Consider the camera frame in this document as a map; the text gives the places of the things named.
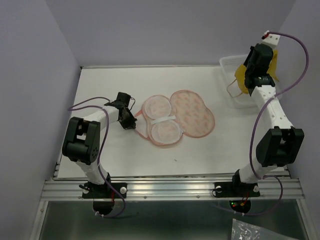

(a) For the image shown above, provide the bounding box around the yellow bra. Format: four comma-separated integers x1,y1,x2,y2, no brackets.
226,49,279,98

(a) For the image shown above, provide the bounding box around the floral mesh laundry bag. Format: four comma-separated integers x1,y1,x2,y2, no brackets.
134,90,215,147

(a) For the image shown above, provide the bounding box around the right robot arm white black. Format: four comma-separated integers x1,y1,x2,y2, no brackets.
230,43,305,195

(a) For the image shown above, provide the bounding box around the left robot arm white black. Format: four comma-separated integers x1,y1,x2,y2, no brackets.
62,92,137,197

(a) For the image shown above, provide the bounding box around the clear plastic bag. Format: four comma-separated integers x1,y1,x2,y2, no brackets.
231,218,266,240

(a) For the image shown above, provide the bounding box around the white plastic basket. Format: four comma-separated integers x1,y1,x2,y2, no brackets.
219,54,257,109

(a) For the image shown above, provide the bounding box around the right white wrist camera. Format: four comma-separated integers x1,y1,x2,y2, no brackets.
261,30,281,49

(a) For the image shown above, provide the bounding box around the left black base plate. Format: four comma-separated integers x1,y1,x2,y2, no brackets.
79,182,127,199

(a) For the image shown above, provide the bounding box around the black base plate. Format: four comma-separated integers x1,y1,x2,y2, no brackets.
79,182,127,199
212,181,260,199

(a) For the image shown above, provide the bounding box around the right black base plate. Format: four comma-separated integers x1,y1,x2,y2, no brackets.
212,181,260,199

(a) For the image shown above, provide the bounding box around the aluminium mounting rail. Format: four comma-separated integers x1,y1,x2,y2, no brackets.
40,177,305,202

